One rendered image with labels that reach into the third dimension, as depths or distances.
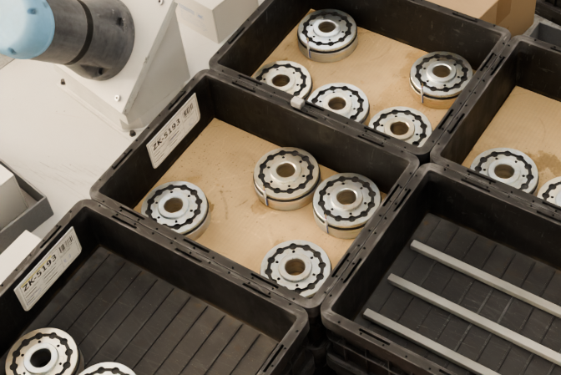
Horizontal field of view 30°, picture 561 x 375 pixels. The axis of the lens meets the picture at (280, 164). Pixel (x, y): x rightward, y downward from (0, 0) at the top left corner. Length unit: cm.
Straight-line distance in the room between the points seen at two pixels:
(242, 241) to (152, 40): 43
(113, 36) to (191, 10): 28
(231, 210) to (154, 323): 22
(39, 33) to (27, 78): 38
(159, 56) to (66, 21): 19
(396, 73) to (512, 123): 22
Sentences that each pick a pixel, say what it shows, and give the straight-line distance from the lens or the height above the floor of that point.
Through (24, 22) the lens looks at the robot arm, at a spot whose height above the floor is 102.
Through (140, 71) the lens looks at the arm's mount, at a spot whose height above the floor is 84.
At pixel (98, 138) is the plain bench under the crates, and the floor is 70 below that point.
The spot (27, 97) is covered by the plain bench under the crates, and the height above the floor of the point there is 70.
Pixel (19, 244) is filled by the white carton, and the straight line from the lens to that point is 171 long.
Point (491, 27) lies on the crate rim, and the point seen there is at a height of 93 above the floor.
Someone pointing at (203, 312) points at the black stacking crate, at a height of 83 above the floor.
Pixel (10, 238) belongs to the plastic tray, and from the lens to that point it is 181.
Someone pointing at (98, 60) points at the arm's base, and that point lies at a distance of 182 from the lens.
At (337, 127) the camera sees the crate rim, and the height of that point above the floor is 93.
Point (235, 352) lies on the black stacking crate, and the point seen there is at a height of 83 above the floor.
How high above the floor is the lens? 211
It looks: 50 degrees down
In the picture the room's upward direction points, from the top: 8 degrees counter-clockwise
